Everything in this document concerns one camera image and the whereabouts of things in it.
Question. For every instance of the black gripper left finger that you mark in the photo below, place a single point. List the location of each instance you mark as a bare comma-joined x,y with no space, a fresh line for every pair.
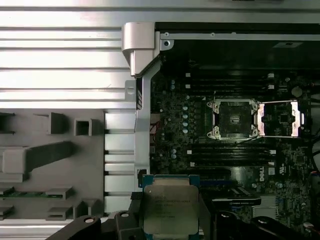
125,225

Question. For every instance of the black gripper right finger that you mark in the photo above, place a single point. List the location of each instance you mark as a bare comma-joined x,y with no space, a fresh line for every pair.
230,225

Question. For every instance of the silver CPU green board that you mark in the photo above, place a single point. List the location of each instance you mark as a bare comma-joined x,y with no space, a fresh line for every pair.
170,207

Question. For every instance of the metal socket cover frame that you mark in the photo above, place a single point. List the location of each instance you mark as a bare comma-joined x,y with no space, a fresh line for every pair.
295,117

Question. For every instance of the thin metal locking lever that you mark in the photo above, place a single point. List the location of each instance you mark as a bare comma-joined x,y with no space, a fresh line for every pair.
215,96

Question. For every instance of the CPU socket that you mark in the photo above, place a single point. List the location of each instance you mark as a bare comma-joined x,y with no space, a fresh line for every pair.
233,117

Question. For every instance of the black graphics card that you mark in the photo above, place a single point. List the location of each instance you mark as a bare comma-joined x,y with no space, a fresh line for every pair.
237,200

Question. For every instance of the silver chipset heatsink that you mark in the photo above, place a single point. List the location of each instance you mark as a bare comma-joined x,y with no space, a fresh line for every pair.
268,202

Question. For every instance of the black RAM slot bank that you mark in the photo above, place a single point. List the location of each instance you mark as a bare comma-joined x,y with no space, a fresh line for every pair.
230,81
230,157

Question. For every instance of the grey parts rack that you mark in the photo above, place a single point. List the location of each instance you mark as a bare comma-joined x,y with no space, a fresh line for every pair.
85,160

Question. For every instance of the black open PC case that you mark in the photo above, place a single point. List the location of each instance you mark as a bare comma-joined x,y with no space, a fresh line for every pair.
142,150

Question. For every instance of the green motherboard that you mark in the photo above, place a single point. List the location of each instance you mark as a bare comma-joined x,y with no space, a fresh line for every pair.
175,150

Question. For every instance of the green RAM stick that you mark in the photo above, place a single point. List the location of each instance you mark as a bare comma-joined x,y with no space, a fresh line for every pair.
30,194

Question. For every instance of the round coin cell battery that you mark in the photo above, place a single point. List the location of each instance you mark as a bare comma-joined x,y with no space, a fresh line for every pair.
297,91

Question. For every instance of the pale grey case corner bracket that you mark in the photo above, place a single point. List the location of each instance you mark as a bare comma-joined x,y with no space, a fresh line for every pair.
137,37

